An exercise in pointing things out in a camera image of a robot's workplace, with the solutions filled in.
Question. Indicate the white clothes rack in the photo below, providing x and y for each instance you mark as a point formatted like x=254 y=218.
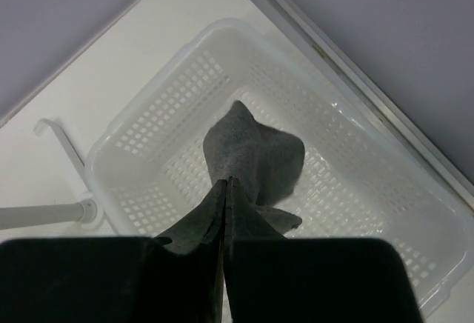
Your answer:
x=43 y=179

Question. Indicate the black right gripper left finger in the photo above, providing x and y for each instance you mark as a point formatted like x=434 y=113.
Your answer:
x=174 y=277

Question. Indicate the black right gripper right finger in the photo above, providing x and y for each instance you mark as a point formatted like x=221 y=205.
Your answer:
x=270 y=278

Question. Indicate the white plastic basket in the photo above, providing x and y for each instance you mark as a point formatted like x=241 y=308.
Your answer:
x=147 y=170

